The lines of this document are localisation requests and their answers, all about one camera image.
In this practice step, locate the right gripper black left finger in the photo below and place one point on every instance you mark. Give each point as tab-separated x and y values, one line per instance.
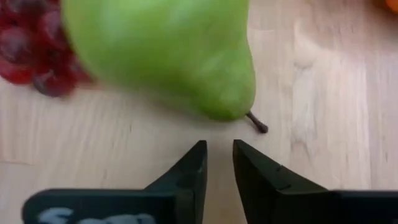
174	199

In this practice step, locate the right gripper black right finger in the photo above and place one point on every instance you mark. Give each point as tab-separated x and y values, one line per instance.
280	202

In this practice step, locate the green pear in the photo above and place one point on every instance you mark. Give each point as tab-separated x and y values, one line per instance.
161	46

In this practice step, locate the red grape bunch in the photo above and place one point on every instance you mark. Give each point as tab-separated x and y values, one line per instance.
18	46

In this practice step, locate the small orange clementine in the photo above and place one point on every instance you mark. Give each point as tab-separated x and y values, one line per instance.
390	3

